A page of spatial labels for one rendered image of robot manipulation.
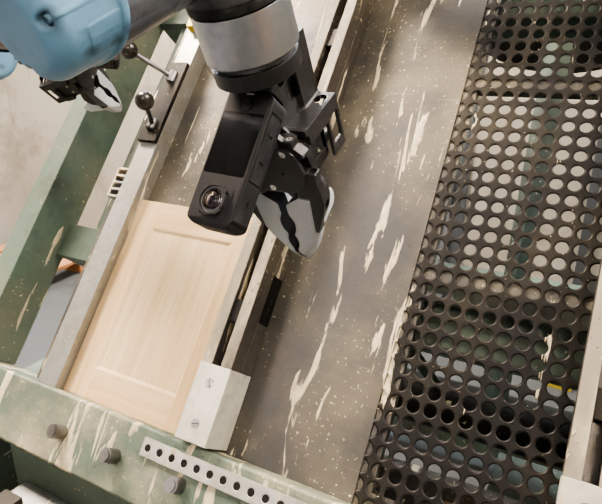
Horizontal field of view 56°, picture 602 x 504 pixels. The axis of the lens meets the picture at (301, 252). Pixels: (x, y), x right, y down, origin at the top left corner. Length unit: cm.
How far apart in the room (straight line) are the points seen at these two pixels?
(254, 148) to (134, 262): 76
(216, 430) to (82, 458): 27
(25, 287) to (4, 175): 367
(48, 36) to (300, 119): 23
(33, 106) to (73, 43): 446
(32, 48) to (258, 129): 17
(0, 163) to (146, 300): 394
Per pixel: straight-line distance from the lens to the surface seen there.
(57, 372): 119
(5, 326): 139
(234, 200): 43
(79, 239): 138
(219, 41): 43
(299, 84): 49
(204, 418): 93
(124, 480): 104
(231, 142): 45
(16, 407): 123
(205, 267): 107
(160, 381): 106
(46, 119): 470
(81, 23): 33
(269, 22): 42
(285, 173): 48
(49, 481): 120
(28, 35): 35
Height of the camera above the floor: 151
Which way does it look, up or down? 20 degrees down
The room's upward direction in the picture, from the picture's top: straight up
